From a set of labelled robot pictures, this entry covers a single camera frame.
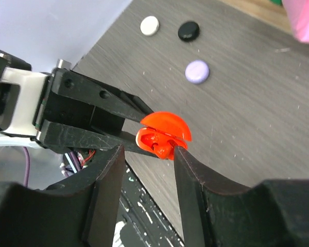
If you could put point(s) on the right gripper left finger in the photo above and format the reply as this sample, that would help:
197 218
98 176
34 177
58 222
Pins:
80 210

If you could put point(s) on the black earbud charging case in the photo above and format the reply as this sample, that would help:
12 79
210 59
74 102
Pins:
188 31

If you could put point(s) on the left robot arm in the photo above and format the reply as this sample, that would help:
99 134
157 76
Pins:
63 110

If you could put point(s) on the purple earbud charging case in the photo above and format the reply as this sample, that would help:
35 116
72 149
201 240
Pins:
197 72

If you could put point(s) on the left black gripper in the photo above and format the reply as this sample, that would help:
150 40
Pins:
87 114

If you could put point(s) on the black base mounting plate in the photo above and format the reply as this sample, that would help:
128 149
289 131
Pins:
140 222

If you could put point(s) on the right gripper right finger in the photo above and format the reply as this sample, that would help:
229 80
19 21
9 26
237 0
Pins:
217 211

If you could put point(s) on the white earbud charging case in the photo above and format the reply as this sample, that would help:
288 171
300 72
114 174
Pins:
149 25

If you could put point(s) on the orange earbud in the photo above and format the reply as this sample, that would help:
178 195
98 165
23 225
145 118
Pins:
163 150

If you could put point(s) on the pink t-shirt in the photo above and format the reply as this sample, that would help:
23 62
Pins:
298 15

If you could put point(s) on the orange earbud charging case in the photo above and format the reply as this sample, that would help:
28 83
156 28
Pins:
163 127

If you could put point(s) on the wooden clothes rack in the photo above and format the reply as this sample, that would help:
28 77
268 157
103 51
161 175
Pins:
263 10

